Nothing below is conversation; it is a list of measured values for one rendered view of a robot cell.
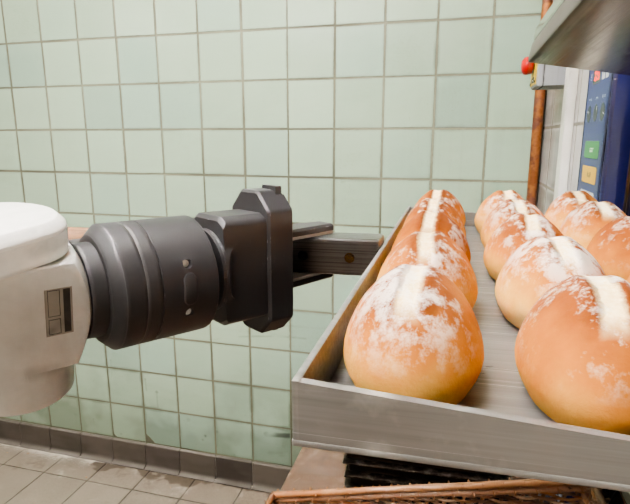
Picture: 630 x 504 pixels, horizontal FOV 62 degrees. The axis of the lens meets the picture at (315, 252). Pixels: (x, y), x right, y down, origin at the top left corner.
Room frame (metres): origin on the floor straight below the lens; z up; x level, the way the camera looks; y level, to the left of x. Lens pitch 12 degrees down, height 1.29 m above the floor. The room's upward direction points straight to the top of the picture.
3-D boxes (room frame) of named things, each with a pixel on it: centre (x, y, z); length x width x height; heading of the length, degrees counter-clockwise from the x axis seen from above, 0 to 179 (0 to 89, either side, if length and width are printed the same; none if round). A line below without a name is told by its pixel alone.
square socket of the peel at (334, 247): (0.46, -0.02, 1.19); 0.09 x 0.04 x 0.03; 76
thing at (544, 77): (1.26, -0.54, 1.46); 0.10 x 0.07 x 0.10; 165
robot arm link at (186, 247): (0.40, 0.08, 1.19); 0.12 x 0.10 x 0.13; 130
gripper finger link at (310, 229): (0.46, 0.01, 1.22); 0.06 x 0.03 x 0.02; 130
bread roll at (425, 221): (0.44, -0.10, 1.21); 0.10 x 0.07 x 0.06; 163
